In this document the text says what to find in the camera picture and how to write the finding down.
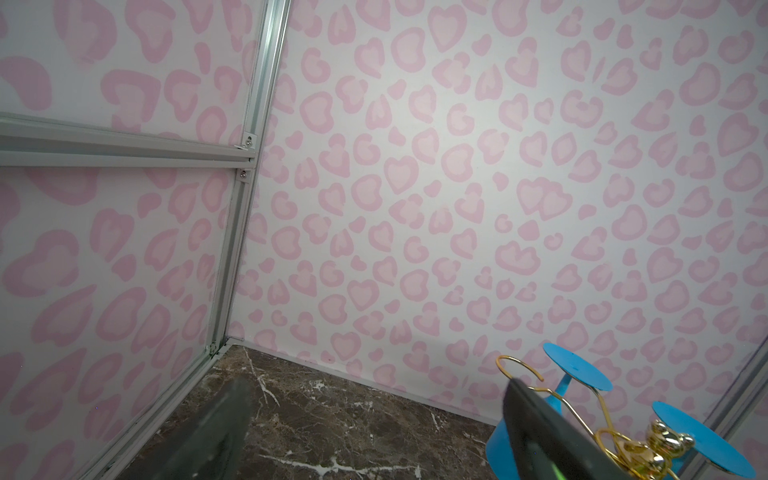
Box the aluminium frame post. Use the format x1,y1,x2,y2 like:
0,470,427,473
702,341,767,479
206,0,292,357

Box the blue wine glass right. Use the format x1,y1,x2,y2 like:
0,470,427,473
652,401,756,479

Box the blue wine glass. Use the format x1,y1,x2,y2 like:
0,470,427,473
652,401,756,479
486,343,625,479

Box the blue wine glass rear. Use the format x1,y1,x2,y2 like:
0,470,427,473
486,343,625,479

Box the gold wire glass rack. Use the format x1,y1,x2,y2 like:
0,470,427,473
495,355,697,480

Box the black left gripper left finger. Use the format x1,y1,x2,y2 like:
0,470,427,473
128,377,252,479

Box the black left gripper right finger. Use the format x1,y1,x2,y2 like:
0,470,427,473
503,379,627,480

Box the aluminium frame left diagonal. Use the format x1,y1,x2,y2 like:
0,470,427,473
1,113,256,169

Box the aluminium frame left post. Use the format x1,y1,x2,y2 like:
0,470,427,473
206,0,292,357

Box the aluminium frame right post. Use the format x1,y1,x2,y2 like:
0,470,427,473
702,341,767,479

